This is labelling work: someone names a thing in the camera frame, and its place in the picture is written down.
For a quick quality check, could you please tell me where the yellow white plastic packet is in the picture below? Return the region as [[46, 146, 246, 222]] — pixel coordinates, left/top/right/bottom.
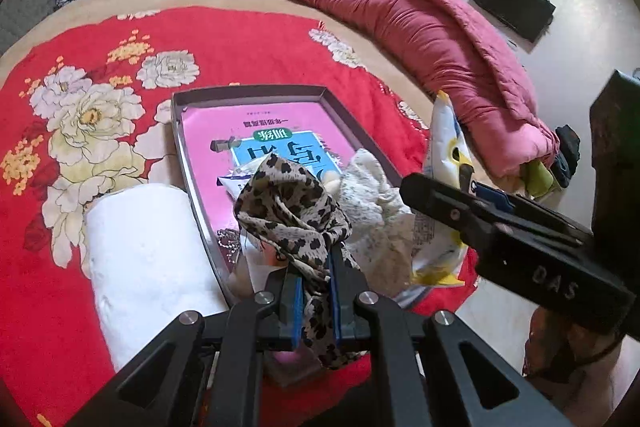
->
[[410, 91, 476, 288]]

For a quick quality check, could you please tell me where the white floral cloth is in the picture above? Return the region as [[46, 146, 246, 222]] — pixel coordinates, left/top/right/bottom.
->
[[340, 149, 416, 295]]

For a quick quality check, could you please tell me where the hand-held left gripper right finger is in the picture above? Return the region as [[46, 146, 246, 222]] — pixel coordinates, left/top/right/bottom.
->
[[327, 247, 573, 427]]

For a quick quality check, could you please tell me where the silver toy crown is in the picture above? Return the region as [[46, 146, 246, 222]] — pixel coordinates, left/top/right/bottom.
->
[[216, 229, 241, 263]]

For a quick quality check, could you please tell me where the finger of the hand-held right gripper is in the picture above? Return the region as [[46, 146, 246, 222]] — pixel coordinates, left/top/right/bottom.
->
[[470, 181, 571, 220], [400, 173, 591, 249]]

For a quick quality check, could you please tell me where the leopard print cloth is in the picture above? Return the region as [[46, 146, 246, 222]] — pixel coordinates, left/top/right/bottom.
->
[[234, 154, 361, 370]]

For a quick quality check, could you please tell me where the pink quilt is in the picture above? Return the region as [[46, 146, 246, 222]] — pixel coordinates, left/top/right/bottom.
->
[[258, 0, 561, 178]]

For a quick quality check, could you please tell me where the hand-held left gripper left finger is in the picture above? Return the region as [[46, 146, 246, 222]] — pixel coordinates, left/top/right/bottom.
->
[[67, 269, 306, 427]]

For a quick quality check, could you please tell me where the yellow green cloth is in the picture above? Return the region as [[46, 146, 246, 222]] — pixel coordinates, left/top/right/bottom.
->
[[522, 159, 556, 198]]

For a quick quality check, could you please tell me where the black wall television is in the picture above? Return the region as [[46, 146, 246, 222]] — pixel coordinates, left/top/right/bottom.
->
[[468, 0, 556, 42]]

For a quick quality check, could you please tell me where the white toilet paper roll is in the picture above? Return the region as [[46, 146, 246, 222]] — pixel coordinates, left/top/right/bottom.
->
[[82, 184, 241, 370]]

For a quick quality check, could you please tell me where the red floral blanket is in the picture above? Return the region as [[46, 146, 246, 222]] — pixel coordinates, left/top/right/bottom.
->
[[0, 6, 481, 427]]

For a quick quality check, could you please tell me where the dark clothing pile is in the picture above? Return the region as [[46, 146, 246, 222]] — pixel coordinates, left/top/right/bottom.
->
[[552, 124, 581, 188]]

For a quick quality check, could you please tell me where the shallow box with pink lining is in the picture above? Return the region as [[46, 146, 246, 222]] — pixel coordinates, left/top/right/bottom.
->
[[171, 84, 403, 308]]

